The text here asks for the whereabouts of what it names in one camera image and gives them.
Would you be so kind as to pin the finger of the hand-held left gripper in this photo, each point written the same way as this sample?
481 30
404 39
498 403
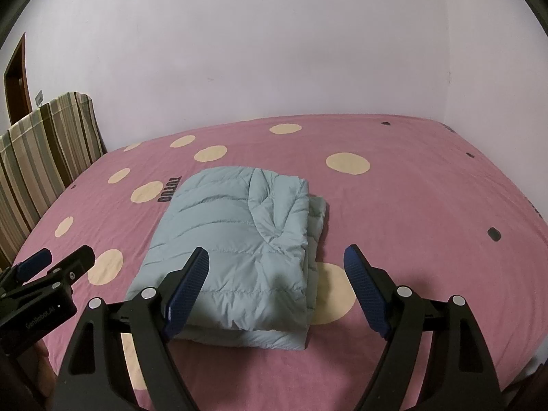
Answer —
72 263
36 261

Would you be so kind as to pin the white wall switch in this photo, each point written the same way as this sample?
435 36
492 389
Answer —
39 96

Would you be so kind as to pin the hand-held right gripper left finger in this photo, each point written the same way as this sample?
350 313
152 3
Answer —
188 291

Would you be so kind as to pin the bed with pink dotted sheet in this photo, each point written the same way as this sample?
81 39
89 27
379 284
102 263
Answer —
406 205

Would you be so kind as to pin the light blue puffer jacket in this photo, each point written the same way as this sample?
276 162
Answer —
239 231

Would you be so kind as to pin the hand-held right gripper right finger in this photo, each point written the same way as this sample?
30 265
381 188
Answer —
364 291

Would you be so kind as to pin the brown wooden door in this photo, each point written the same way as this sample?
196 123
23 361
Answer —
17 85

